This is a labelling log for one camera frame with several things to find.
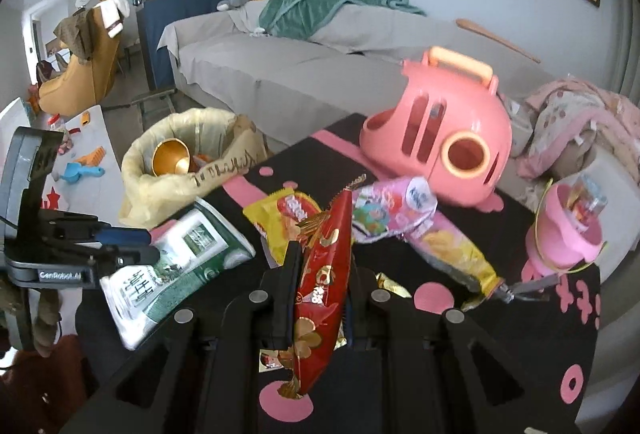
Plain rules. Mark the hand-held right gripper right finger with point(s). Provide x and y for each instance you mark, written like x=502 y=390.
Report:
x=362 y=314

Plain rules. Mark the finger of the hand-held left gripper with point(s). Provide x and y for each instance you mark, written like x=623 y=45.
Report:
x=125 y=235
x=135 y=255

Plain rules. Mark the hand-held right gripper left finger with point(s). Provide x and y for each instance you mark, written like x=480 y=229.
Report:
x=292 y=294

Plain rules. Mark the red snack packet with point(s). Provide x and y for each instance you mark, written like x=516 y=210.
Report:
x=322 y=274

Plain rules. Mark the bin with yellowish plastic bag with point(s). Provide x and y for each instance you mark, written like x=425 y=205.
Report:
x=150 y=199

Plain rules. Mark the green white snack bag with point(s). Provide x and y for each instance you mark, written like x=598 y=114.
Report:
x=185 y=264

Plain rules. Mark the red paper cup gold inside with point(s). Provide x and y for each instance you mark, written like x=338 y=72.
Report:
x=172 y=159

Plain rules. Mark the yellow pink chips packet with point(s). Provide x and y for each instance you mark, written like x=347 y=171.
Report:
x=455 y=254

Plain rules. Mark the gold foil wrapper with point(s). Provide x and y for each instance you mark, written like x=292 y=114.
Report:
x=392 y=285

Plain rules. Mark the blue toy scoop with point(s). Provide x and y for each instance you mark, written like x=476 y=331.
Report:
x=82 y=173

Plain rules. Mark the yellow snack packet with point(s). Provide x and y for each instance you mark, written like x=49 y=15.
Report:
x=275 y=224

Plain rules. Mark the orange toy rake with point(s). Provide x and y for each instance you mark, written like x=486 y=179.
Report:
x=92 y=157

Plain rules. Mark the small orange toy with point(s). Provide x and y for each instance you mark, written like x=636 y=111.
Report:
x=85 y=118

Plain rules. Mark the pink cartoon packet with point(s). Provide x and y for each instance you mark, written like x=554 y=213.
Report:
x=390 y=209

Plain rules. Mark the orange brown chair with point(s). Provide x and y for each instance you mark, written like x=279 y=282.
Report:
x=85 y=79

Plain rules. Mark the black pink-spotted tablecloth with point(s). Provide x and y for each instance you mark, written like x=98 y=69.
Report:
x=500 y=364

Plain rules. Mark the person's maroon clothing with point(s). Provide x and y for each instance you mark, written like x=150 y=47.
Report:
x=40 y=389

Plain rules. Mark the olive cloth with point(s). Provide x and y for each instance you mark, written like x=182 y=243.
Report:
x=75 y=37

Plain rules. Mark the silver foil wrapper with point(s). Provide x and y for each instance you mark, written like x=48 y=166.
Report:
x=530 y=289

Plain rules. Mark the dark blue cabinet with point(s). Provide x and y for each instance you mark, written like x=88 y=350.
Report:
x=155 y=44

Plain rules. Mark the pink plastic toy carrier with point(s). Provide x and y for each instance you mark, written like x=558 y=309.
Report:
x=440 y=134

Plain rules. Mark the white towel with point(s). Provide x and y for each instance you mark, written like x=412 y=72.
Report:
x=116 y=14

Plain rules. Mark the pink toy bucket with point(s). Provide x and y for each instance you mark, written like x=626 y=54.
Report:
x=565 y=239

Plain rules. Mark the grey sofa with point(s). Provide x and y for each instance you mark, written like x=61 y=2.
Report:
x=300 y=64

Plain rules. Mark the printed can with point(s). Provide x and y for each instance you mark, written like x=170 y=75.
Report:
x=587 y=199

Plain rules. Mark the white storage box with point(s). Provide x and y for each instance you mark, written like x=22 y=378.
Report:
x=617 y=194

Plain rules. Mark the green blanket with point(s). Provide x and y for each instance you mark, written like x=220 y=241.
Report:
x=310 y=12

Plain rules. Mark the pink floral blanket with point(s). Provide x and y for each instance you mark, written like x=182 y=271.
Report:
x=575 y=124

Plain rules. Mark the long wooden stick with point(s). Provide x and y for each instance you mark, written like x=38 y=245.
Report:
x=500 y=39

